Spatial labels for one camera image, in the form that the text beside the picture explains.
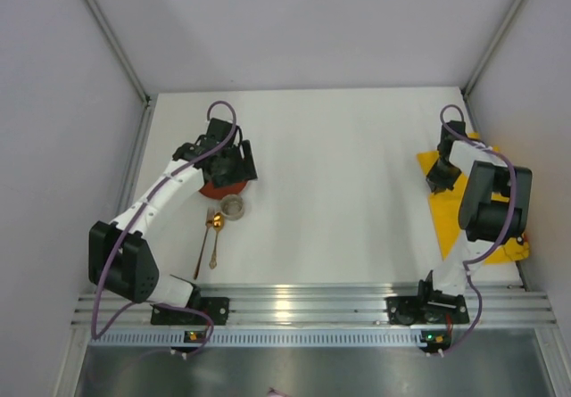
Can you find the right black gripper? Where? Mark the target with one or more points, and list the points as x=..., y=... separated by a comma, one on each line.
x=442, y=178

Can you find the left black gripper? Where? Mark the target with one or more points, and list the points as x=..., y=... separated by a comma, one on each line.
x=241, y=165

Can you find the yellow Pikachu placemat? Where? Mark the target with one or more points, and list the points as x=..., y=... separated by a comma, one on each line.
x=439, y=223

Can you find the red round plate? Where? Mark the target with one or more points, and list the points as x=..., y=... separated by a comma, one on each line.
x=218, y=193

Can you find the small clear glass cup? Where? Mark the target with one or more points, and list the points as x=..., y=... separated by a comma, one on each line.
x=232, y=207

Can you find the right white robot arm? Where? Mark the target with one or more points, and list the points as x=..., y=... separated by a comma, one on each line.
x=452, y=276

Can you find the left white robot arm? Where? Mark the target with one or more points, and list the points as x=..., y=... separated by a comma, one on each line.
x=120, y=253

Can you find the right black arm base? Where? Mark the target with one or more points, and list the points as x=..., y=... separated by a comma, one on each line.
x=413, y=310

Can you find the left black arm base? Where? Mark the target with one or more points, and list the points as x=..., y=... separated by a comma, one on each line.
x=215, y=309

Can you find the rose gold fork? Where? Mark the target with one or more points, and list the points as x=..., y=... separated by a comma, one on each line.
x=208, y=225

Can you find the rose gold spoon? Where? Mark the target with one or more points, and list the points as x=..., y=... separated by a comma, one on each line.
x=218, y=223

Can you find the right aluminium frame post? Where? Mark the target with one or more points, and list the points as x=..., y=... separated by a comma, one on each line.
x=493, y=46

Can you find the aluminium frame post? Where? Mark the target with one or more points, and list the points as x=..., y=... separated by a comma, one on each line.
x=116, y=48
x=493, y=46

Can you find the aluminium front rail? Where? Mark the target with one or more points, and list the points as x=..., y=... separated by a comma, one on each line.
x=504, y=306

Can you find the slotted cable duct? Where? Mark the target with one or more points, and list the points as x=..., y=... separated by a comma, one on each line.
x=265, y=338

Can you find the left aluminium frame post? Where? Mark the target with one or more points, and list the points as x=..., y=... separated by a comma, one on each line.
x=116, y=48

